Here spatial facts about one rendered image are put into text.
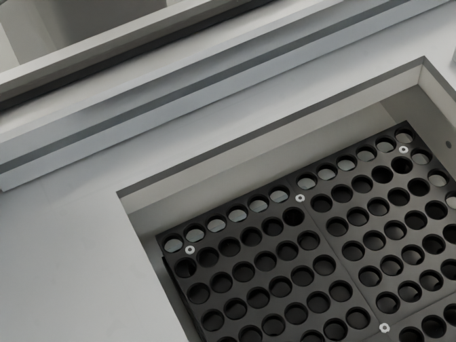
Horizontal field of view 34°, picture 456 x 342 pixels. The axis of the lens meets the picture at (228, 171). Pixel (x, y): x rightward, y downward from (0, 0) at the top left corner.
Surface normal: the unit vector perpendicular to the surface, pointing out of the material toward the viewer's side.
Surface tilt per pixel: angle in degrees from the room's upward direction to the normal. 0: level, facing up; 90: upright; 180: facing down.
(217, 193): 0
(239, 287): 0
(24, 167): 90
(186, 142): 0
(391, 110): 90
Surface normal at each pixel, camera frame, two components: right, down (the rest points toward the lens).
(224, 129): -0.06, -0.54
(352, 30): 0.44, 0.74
